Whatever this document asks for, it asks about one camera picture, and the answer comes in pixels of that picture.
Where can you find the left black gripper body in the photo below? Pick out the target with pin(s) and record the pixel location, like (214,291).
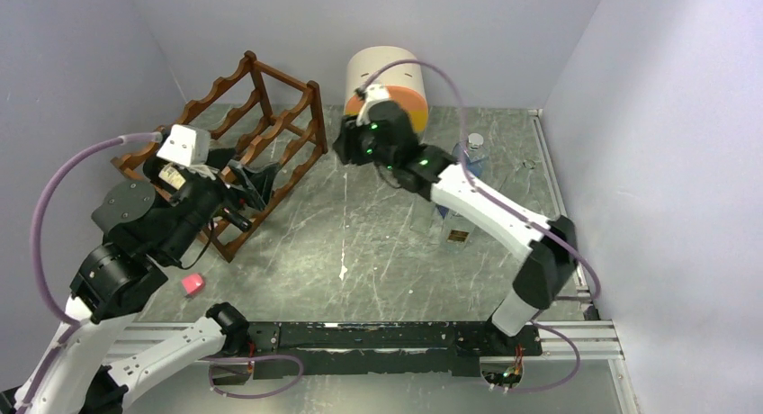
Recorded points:
(216,191)

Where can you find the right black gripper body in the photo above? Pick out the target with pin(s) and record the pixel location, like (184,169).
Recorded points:
(357,144)

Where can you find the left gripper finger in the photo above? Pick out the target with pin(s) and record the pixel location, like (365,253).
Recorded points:
(254,186)
(227,217)

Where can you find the dark green labelled wine bottle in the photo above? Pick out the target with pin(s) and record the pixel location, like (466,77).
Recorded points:
(163,174)

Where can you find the blue glass bottle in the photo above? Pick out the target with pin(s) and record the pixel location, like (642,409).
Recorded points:
(475,154)

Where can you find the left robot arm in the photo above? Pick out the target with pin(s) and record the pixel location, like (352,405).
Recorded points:
(142,234)

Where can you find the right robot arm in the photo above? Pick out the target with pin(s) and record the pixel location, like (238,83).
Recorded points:
(546,248)

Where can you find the brown wooden wine rack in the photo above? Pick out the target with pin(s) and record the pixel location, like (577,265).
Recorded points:
(305,120)

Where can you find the small clear glass bottle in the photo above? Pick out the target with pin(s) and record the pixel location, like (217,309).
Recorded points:
(423,215)

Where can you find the clear bottle black gold cap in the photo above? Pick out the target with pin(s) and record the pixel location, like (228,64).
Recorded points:
(456,231)

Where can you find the pink cube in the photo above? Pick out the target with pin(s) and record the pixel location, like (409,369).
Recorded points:
(192,284)

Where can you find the cream orange yellow drawer cabinet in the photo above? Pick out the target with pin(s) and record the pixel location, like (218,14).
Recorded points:
(405,82)

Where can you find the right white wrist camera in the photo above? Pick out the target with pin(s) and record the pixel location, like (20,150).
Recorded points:
(374,93)

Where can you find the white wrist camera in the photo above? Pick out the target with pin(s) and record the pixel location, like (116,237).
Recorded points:
(185,146)
(374,93)

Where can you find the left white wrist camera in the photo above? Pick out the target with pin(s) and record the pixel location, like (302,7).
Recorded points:
(185,146)

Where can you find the black base frame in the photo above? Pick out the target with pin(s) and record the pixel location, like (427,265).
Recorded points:
(459,348)

